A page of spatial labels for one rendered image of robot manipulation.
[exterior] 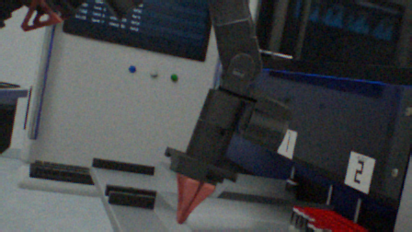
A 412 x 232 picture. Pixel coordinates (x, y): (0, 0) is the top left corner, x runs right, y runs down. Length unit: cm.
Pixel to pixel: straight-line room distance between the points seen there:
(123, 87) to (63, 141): 22
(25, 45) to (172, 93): 457
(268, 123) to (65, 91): 96
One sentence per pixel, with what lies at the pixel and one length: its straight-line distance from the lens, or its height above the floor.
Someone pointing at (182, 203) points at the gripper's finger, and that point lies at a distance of 92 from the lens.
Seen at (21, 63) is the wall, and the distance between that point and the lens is 632.
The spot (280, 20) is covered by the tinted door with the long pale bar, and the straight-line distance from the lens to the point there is 162.
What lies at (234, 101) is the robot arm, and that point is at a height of 110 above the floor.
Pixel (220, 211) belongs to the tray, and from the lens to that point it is 116.
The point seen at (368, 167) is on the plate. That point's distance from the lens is 108.
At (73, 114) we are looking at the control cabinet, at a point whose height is 96.
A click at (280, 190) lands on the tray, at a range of 156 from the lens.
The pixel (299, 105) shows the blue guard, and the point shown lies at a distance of 139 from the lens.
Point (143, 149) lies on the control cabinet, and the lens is 182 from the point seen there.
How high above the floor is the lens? 113
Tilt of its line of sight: 5 degrees down
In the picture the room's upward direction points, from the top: 11 degrees clockwise
